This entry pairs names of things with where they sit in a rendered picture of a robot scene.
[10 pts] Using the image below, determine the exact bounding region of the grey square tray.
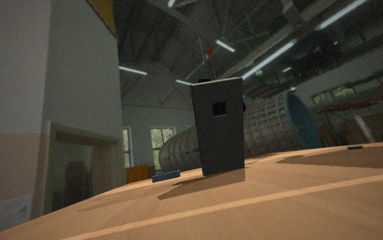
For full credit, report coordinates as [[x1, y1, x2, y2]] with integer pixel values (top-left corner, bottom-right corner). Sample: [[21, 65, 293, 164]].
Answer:
[[152, 170, 180, 183]]

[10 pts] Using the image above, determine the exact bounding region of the black panel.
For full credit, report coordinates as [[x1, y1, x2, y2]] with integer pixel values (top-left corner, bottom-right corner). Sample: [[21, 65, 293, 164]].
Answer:
[[190, 78, 245, 176]]

